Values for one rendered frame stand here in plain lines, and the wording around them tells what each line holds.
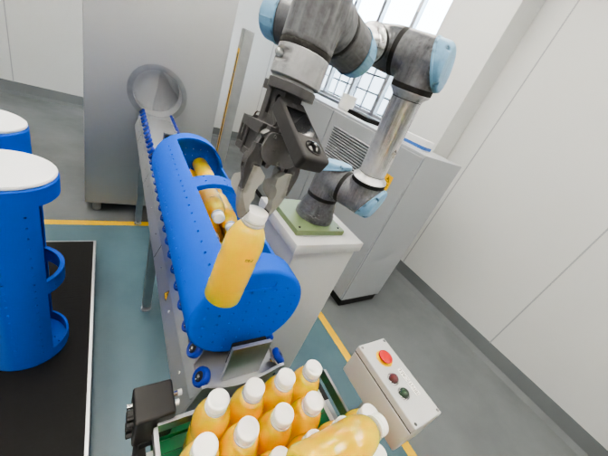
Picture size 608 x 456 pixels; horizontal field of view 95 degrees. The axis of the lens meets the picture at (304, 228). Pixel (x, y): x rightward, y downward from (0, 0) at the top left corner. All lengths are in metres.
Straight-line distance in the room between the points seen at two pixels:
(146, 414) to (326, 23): 0.70
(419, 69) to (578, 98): 2.43
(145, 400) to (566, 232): 2.92
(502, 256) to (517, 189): 0.61
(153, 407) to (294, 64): 0.64
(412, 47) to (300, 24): 0.48
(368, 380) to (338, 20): 0.72
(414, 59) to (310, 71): 0.47
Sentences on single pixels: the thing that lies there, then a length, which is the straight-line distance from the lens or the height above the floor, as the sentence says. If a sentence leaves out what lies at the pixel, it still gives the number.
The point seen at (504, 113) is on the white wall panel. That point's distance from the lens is 3.32.
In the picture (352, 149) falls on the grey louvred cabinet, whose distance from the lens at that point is 2.47.
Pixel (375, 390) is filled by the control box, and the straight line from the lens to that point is 0.78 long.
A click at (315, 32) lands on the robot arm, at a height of 1.67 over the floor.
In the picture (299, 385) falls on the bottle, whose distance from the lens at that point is 0.70.
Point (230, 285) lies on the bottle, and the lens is 0.51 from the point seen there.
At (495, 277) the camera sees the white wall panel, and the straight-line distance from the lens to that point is 3.18.
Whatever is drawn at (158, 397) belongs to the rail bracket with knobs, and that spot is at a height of 1.00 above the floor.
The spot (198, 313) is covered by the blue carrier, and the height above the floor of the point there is 1.13.
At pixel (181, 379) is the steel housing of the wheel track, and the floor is 0.88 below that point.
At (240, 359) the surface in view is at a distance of 0.75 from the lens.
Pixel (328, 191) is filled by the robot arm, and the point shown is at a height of 1.31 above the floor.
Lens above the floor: 1.62
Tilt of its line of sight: 27 degrees down
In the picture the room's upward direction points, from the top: 23 degrees clockwise
